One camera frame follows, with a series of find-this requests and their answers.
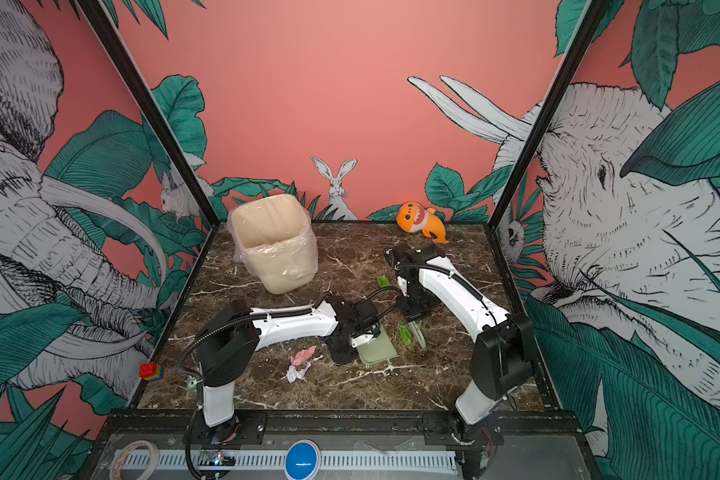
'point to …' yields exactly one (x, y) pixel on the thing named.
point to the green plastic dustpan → (379, 348)
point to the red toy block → (147, 370)
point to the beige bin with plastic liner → (274, 241)
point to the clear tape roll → (115, 466)
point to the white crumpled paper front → (294, 373)
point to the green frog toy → (192, 386)
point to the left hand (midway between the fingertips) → (344, 353)
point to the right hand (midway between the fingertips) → (412, 316)
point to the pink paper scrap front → (302, 355)
